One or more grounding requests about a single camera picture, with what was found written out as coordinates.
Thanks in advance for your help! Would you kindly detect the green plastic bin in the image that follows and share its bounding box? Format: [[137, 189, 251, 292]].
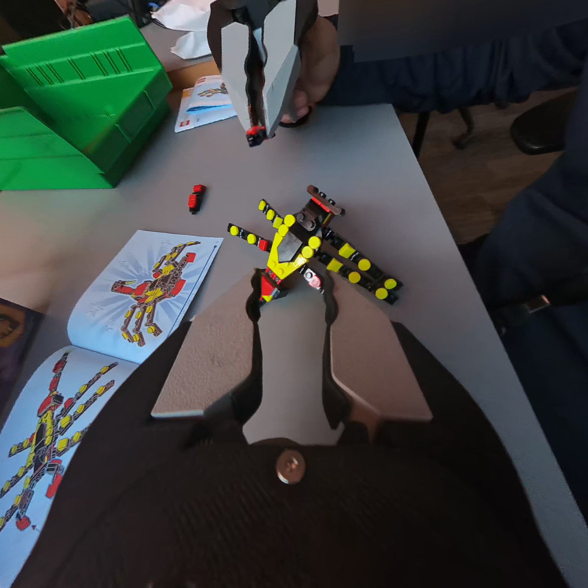
[[0, 15, 173, 177], [0, 107, 114, 190]]

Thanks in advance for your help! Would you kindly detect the black office chair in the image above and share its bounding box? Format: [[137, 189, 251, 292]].
[[509, 89, 580, 156]]

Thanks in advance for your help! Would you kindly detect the white paper bag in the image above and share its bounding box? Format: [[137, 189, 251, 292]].
[[171, 30, 217, 60], [151, 0, 217, 32]]

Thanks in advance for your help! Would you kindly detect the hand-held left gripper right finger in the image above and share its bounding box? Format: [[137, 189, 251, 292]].
[[322, 270, 434, 431]]

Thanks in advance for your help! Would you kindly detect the person's dark clothed body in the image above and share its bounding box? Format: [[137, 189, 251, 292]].
[[478, 152, 588, 520]]

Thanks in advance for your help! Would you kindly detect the black yellow lego spider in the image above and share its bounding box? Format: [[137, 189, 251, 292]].
[[227, 185, 404, 306]]

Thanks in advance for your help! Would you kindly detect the black table leg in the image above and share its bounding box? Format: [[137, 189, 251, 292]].
[[412, 111, 431, 159]]

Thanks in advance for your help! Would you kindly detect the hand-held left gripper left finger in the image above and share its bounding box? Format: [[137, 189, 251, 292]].
[[151, 269, 265, 430]]

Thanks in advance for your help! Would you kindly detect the person's right hand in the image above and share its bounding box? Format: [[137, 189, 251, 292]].
[[282, 15, 341, 124]]

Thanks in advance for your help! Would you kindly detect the person's right forearm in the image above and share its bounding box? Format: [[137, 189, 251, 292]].
[[328, 59, 520, 115]]

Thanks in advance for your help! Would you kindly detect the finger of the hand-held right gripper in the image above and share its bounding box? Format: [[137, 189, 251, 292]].
[[221, 20, 267, 133], [263, 0, 319, 138]]

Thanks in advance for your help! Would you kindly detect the open lego instruction booklet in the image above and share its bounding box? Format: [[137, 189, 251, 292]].
[[0, 230, 224, 588]]

